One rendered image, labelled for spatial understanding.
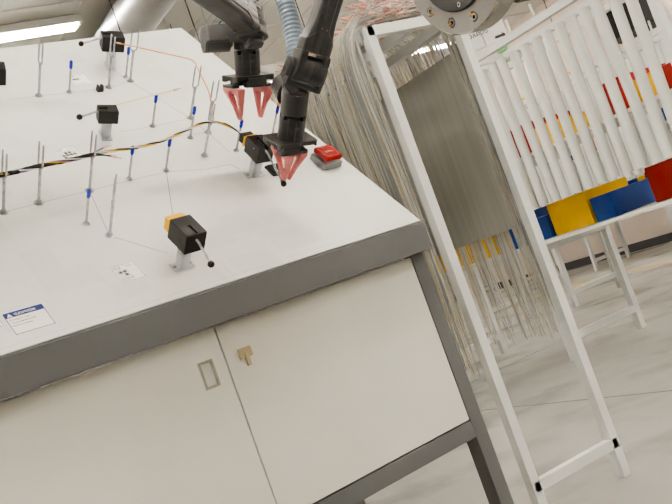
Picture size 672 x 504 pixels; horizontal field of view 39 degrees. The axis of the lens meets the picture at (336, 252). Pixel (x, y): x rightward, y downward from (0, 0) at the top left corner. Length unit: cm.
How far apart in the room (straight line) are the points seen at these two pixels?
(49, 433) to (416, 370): 83
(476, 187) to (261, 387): 129
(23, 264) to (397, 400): 83
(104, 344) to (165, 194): 48
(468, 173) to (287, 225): 104
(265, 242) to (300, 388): 31
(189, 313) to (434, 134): 146
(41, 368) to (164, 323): 24
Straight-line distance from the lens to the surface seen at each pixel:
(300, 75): 197
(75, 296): 177
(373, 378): 205
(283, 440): 190
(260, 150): 212
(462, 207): 302
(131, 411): 176
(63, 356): 168
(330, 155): 227
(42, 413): 170
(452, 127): 297
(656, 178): 482
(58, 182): 207
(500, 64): 499
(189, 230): 180
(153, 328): 175
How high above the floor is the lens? 78
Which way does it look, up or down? 2 degrees up
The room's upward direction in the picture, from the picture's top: 20 degrees counter-clockwise
